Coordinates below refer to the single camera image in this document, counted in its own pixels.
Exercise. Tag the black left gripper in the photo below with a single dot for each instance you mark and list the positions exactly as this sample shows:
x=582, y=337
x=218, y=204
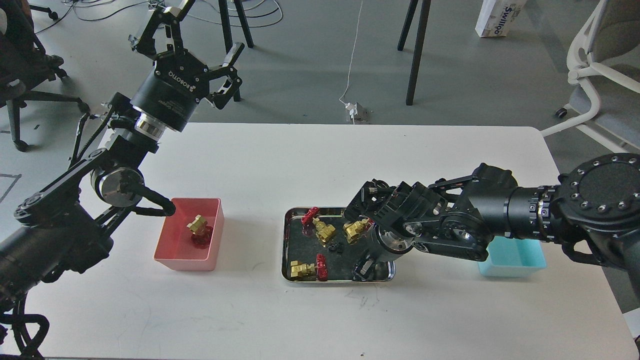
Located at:
x=172, y=87

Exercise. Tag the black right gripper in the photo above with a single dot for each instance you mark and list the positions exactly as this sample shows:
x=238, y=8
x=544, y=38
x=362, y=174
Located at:
x=380, y=246

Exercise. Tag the brass valve red handle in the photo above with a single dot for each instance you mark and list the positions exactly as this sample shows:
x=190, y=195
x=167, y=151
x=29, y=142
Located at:
x=201, y=232

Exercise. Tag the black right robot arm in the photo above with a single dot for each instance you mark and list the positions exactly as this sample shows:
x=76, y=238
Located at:
x=593, y=214

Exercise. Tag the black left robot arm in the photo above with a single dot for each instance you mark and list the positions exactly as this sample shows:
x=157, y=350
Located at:
x=67, y=225

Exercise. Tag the brass valve center right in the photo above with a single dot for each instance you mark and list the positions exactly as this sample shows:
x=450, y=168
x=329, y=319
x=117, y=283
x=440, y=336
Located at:
x=353, y=231

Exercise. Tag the brass valve center left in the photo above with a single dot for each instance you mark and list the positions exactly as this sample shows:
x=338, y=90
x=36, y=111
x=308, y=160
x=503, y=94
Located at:
x=313, y=225

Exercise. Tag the brass valve bottom left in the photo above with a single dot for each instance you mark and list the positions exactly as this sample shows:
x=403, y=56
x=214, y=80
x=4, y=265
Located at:
x=318, y=269

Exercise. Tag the blue plastic box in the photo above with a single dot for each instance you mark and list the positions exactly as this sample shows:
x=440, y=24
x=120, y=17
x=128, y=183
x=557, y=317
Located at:
x=511, y=257

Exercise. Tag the pink plastic box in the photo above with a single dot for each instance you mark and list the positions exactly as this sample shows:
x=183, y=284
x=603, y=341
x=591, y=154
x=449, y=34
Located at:
x=176, y=248

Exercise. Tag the white cardboard box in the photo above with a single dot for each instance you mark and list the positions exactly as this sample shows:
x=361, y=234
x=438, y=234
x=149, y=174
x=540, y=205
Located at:
x=496, y=17

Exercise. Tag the metal tray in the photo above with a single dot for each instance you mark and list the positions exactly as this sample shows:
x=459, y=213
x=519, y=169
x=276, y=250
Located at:
x=298, y=247

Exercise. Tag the black office chair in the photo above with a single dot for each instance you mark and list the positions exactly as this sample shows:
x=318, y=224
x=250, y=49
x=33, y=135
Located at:
x=24, y=66

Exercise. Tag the white power adapter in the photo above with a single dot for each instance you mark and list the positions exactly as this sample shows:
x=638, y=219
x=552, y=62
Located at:
x=356, y=113

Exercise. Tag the black table leg right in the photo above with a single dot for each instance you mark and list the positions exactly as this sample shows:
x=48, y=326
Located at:
x=418, y=43

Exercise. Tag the white office chair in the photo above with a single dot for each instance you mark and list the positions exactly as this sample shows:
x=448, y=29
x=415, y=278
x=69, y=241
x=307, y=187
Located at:
x=604, y=104

